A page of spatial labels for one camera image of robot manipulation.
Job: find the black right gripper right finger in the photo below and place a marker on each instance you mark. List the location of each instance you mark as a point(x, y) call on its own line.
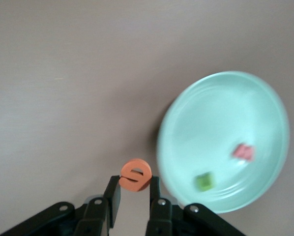
point(155, 196)

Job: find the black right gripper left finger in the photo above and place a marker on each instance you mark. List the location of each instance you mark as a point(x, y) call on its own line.
point(112, 196)

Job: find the orange foam letter e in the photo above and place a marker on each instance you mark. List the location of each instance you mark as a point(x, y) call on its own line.
point(134, 185)

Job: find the green foam letter n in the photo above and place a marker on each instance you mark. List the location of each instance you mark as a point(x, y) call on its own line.
point(204, 182)

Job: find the pink foam letter w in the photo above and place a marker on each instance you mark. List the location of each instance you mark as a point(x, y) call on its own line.
point(243, 152)

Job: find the light green plate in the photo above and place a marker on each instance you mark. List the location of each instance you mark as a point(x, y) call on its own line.
point(211, 118)

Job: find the brown table cover sheet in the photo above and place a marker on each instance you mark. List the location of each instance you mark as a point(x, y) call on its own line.
point(63, 73)

